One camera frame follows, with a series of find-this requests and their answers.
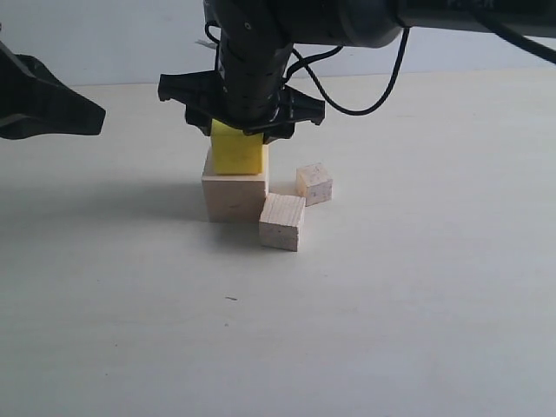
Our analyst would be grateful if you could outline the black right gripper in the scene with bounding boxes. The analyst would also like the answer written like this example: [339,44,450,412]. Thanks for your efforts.
[157,17,325,143]

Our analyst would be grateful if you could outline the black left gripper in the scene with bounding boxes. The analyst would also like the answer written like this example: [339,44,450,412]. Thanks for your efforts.
[1,43,106,139]

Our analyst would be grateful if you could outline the yellow cube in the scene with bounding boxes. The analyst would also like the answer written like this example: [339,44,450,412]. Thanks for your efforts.
[210,120,263,175]

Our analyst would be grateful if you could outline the large wooden cube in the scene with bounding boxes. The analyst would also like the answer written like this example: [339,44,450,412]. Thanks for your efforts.
[202,145,269,223]

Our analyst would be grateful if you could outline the medium wooden cube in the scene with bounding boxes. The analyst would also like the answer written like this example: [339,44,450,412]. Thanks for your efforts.
[259,193,306,252]

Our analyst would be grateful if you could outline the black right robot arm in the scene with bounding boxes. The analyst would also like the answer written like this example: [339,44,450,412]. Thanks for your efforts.
[158,1,555,142]

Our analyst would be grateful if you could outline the small wooden cube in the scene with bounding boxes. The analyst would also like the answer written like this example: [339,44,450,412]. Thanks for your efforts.
[295,162,333,206]

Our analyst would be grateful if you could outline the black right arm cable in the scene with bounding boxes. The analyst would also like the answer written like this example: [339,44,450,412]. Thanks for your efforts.
[203,8,556,117]

